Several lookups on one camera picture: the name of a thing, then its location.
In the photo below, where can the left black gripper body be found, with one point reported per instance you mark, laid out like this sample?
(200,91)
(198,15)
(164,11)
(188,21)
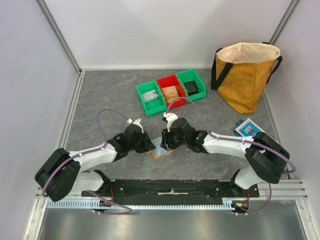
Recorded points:
(135,145)

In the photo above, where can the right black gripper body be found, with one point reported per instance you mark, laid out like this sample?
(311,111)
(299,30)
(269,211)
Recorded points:
(169,140)

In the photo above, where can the orange leather card holder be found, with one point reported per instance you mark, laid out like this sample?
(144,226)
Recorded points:
(159,152)

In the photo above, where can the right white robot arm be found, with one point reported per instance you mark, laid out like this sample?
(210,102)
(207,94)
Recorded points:
(266,157)

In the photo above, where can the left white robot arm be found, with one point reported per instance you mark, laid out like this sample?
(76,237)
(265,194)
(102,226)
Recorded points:
(66,172)

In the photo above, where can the brown cards in red bin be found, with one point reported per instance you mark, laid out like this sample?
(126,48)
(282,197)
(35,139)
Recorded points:
(170,93)

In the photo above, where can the left green plastic bin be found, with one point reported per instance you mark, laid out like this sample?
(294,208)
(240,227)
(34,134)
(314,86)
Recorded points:
(155,106)

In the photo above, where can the green plastic bin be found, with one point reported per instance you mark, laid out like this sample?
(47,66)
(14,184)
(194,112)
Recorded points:
(155,106)
(190,75)

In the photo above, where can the right green plastic bin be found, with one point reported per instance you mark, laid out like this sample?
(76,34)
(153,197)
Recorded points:
(190,75)

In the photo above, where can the black wallet in bin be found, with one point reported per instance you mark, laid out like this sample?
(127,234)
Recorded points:
(191,88)

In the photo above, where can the red plastic bin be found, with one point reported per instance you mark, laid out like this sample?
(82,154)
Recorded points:
(170,81)

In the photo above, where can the blue razor package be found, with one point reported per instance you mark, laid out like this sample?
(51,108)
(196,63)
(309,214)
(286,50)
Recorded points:
(247,128)

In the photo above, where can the mustard tote bag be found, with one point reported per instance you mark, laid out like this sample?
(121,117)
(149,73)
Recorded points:
(241,71)

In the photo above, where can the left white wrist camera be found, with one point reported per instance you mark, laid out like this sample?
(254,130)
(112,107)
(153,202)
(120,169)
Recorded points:
(137,122)

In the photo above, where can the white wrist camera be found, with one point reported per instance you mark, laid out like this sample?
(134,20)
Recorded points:
(169,118)
(137,122)

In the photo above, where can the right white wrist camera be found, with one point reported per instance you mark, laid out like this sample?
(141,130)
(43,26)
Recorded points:
(169,118)

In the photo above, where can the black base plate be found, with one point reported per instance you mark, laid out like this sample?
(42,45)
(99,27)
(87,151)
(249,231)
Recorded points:
(173,192)

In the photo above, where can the slotted cable duct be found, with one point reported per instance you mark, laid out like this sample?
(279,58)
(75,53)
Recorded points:
(96,204)

